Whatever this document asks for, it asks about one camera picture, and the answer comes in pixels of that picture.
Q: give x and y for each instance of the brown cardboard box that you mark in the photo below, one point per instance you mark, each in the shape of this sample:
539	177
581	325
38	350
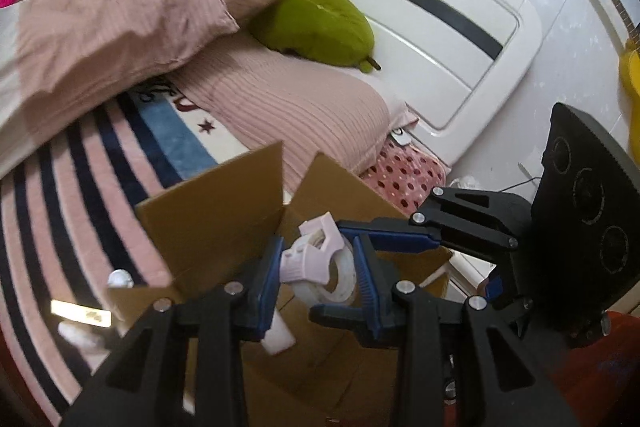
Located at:
210	207

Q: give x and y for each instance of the white bed headboard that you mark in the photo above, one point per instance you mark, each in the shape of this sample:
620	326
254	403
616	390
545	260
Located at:
450	67

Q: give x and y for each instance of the large pink ribbed pillow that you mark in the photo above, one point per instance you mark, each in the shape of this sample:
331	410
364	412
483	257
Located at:
290	107

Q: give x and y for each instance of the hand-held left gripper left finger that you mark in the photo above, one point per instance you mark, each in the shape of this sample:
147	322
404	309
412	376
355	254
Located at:
266	292

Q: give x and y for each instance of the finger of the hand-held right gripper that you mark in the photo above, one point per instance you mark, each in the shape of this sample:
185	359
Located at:
395	234
340	322

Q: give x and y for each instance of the green plush toy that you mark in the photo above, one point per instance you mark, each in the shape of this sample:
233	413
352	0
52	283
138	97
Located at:
320	27

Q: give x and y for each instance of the shiny round object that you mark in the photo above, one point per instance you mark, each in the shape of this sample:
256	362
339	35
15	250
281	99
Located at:
120	279

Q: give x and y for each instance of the red polka dot blanket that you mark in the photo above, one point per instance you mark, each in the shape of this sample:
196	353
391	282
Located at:
405	177

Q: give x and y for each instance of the white plastic block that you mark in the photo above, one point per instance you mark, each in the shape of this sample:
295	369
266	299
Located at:
277	337

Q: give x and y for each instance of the white soft object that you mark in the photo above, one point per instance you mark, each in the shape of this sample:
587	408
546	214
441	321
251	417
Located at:
80	338

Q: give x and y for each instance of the pink ribbed quilt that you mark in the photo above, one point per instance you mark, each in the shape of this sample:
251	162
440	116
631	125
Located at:
110	32

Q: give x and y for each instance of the striped printed bed sheet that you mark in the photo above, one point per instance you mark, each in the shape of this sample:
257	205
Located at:
75	217

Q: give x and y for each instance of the yellow guitar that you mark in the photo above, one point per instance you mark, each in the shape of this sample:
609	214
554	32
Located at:
631	72

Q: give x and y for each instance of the yellow flat card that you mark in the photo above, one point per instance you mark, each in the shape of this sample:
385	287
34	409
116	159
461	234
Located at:
80	313

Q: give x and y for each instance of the grey tag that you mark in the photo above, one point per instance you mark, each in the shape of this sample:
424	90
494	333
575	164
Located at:
401	137

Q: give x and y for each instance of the pink tape dispenser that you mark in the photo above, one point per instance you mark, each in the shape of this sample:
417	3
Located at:
305	264

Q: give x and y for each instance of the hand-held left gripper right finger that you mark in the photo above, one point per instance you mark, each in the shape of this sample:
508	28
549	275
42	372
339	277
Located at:
369	302

